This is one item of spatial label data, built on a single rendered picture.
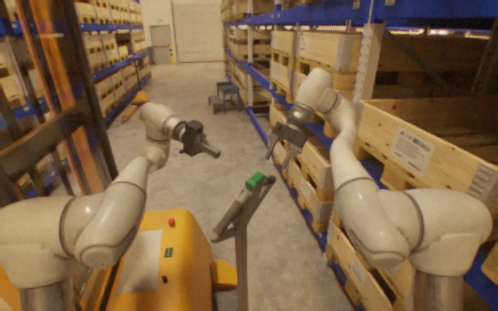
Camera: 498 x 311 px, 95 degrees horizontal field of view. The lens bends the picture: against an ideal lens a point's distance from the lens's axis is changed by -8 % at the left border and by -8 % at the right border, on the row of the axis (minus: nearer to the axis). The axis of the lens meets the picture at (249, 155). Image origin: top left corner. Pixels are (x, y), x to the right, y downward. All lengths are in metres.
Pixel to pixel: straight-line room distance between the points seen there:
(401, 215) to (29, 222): 0.74
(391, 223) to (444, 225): 0.11
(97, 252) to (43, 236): 0.12
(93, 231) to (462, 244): 0.73
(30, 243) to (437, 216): 0.81
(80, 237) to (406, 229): 0.63
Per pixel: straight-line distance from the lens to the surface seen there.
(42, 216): 0.63
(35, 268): 0.66
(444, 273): 0.67
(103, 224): 0.56
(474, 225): 0.68
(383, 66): 1.90
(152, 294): 1.26
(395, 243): 0.56
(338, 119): 0.99
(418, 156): 1.24
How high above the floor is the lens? 1.89
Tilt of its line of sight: 28 degrees down
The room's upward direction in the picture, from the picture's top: straight up
